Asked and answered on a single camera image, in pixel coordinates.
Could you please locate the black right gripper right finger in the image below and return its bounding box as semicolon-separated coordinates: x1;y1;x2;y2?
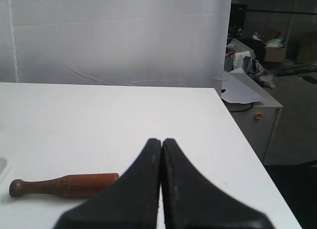
161;138;273;229

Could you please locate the grey metal cabinet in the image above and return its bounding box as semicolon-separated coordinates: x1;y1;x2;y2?
222;77;283;162

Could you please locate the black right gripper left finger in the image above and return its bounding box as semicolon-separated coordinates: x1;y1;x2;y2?
55;138;161;229

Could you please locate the brown wooden pestle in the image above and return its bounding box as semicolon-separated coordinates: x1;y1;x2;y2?
9;173;119;198

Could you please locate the white backdrop curtain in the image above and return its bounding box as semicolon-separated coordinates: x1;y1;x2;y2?
0;0;231;92

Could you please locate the white paper sheet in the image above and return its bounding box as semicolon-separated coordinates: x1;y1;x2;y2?
221;72;265;104

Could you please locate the cardboard box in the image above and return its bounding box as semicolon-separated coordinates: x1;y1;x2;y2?
264;38;286;63

